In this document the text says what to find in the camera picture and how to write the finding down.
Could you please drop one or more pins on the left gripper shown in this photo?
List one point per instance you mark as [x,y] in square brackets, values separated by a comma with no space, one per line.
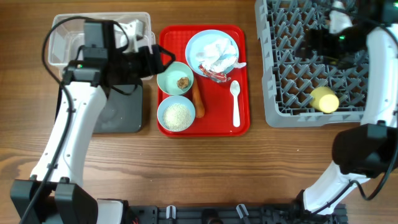
[155,60]

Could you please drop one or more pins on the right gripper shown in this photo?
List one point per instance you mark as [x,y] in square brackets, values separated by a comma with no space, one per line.
[318,35]

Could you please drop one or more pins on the green bowl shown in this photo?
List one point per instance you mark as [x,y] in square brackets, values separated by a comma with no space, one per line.
[167,81]

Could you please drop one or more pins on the brown food scrap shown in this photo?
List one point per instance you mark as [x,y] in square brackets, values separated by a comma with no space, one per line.
[183,82]

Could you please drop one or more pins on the white napkin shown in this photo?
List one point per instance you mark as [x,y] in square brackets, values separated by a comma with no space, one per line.
[219,56]

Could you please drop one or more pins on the yellow cup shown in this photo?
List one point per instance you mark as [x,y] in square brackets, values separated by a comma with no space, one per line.
[324,100]

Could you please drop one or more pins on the red snack wrapper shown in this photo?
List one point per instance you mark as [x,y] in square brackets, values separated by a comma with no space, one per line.
[216,77]

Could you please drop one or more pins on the light blue bowl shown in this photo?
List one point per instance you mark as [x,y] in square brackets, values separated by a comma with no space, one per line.
[172,100]

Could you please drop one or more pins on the white rice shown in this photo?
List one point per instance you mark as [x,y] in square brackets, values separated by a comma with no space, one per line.
[177,117]

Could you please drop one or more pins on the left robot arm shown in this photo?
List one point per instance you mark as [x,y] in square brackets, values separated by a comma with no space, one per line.
[53,193]

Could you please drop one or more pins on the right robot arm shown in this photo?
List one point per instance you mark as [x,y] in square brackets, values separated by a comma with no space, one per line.
[370,150]

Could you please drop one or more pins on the grey dishwasher rack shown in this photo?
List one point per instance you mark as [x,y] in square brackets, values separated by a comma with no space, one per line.
[288,80]

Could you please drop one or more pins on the black waste tray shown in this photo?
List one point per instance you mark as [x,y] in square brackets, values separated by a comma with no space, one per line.
[124,109]

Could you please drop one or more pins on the light blue plate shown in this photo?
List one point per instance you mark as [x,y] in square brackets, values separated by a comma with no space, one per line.
[197,43]

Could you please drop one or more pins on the orange carrot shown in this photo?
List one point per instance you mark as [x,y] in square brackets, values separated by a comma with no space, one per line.
[197,101]

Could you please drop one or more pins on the white plastic spoon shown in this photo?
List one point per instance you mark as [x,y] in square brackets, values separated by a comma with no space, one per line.
[235,91]

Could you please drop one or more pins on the red serving tray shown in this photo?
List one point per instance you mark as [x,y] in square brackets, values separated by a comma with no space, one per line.
[216,97]

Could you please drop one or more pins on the clear plastic bin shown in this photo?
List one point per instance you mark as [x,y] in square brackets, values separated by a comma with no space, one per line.
[66,39]

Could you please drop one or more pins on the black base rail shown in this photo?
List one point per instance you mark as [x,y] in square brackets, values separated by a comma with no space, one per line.
[239,214]

